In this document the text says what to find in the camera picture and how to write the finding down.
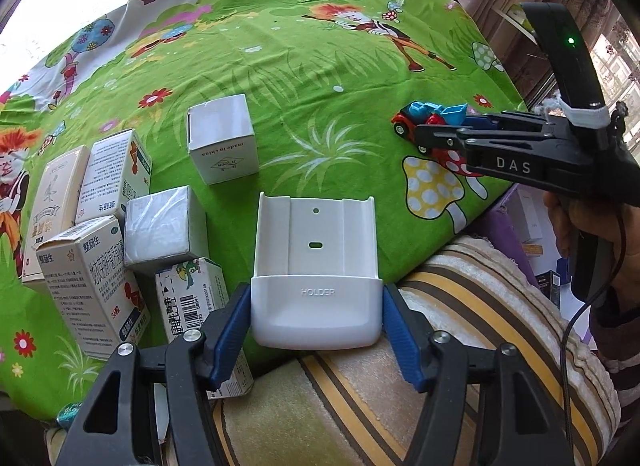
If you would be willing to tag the white cube carton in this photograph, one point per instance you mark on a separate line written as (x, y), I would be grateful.
(222, 140)
(165, 231)

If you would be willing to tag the purple cardboard box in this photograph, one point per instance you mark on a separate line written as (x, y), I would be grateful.
(495, 231)

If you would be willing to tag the white medicine box red dots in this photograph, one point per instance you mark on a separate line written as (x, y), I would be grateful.
(112, 175)
(90, 291)

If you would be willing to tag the striped plush cushion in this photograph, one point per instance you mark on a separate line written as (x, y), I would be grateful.
(310, 416)

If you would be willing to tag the black box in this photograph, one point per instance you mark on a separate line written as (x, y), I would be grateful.
(549, 288)

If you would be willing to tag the person's right forearm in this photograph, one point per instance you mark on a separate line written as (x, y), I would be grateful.
(622, 346)

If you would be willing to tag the cartoon printed green bedsheet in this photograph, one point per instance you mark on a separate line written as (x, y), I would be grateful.
(310, 95)

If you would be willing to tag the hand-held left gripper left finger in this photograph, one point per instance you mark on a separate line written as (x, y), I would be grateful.
(230, 341)

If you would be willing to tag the long white barcode box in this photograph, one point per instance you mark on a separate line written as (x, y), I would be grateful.
(200, 296)

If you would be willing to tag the white plastic holder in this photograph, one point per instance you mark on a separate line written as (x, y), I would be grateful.
(315, 306)

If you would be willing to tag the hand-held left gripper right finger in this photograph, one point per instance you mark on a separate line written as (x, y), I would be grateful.
(405, 341)

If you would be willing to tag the person's right hand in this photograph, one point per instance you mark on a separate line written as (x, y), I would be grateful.
(560, 231)

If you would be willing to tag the red toy car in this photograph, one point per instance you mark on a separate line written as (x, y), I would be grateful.
(407, 120)

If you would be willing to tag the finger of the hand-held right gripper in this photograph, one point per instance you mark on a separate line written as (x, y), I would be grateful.
(505, 120)
(440, 138)

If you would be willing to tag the cream medicine box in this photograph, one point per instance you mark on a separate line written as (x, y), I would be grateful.
(55, 206)

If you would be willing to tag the small teal packet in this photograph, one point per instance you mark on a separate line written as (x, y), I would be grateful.
(66, 417)

